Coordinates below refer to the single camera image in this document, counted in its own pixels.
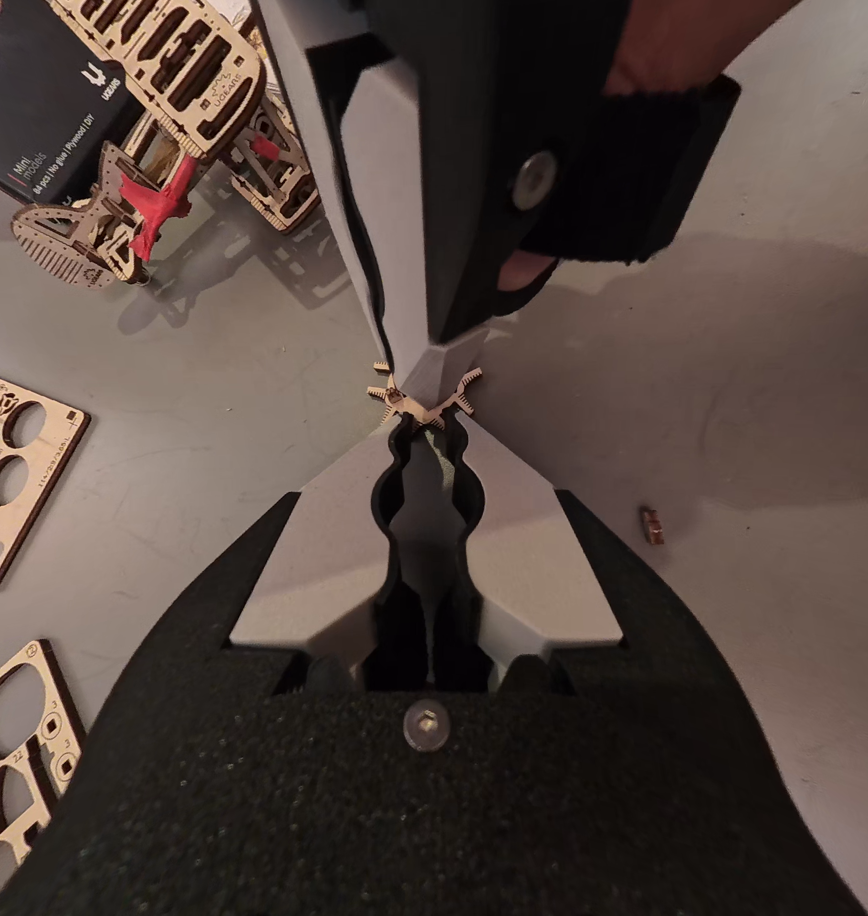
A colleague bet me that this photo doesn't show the black model kit box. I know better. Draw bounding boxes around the black model kit box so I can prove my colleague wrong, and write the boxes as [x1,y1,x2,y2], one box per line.
[0,0,146,205]

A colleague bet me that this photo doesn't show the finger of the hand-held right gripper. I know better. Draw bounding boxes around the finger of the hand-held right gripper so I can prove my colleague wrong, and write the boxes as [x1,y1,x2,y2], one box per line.
[258,0,399,371]
[339,59,493,410]

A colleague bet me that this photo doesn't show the wooden sheet with round holes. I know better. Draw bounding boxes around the wooden sheet with round holes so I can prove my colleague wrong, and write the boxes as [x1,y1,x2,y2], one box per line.
[0,368,91,595]

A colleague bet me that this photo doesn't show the wooden sheet with numbered cutouts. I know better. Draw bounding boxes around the wooden sheet with numbered cutouts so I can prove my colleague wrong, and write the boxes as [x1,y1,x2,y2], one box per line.
[0,639,89,860]

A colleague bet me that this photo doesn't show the person's right hand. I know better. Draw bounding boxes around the person's right hand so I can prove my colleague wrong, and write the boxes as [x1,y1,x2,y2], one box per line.
[497,0,793,294]

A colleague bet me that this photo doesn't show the wooden model airplane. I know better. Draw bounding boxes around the wooden model airplane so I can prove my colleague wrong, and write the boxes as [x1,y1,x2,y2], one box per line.
[11,0,324,291]

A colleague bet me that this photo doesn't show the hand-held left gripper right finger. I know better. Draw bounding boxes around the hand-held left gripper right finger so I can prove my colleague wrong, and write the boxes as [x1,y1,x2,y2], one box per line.
[432,418,626,692]

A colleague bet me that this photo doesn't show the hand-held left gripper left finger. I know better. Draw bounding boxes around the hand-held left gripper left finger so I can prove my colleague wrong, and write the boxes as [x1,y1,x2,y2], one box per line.
[230,416,429,692]

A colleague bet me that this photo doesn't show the large red tape wad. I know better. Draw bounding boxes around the large red tape wad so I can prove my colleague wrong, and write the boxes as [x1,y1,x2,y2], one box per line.
[119,154,195,262]

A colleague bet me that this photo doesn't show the small wooden gear piece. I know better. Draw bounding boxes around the small wooden gear piece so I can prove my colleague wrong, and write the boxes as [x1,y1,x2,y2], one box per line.
[366,360,486,435]

